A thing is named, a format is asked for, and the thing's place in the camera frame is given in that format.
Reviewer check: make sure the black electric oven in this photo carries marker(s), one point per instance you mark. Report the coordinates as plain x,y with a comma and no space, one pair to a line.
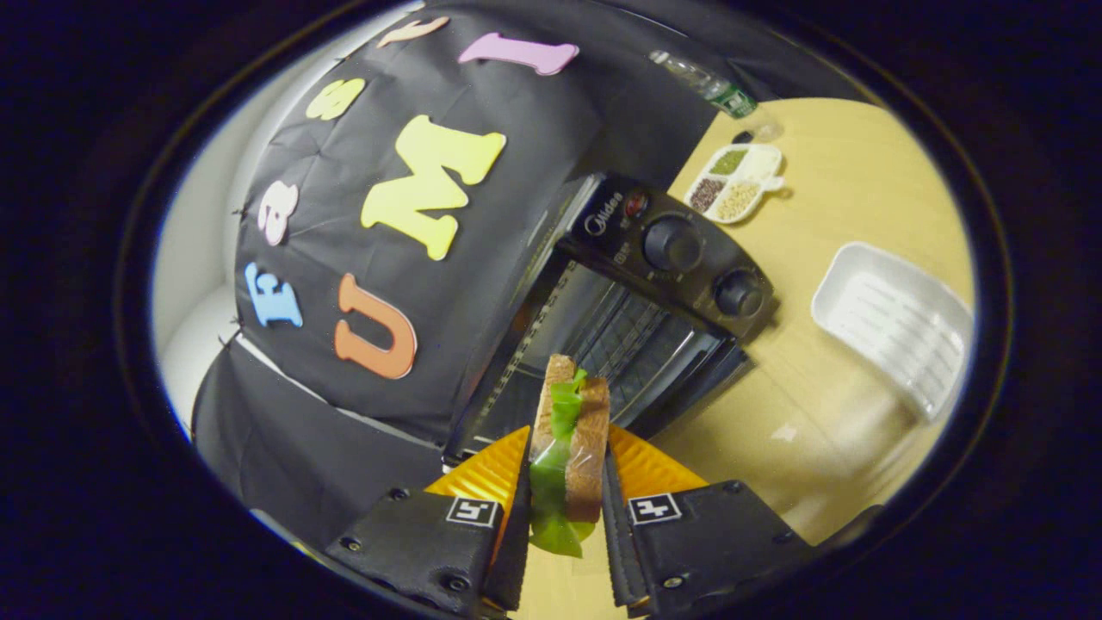
603,220

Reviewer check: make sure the clear plastic water bottle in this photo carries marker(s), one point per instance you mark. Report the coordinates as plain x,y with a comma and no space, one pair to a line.
732,99

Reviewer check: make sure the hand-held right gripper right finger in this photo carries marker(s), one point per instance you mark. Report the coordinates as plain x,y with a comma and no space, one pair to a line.
618,542

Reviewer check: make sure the lettuce sandwich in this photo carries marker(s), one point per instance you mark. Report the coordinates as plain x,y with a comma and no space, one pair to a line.
590,448

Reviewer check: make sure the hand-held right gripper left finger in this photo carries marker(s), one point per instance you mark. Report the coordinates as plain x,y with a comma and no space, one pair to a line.
514,542

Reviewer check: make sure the white sectioned grain dish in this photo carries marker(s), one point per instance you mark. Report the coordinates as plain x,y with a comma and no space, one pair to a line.
740,200

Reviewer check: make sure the white rectangular tray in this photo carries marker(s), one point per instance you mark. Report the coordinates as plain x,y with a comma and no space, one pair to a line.
895,323

